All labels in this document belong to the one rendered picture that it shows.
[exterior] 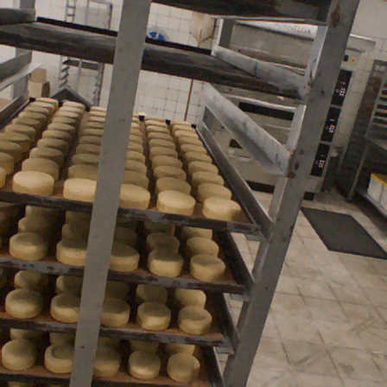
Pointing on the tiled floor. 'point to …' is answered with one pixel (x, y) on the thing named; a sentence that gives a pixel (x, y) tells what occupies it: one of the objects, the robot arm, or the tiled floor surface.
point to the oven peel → (202, 26)
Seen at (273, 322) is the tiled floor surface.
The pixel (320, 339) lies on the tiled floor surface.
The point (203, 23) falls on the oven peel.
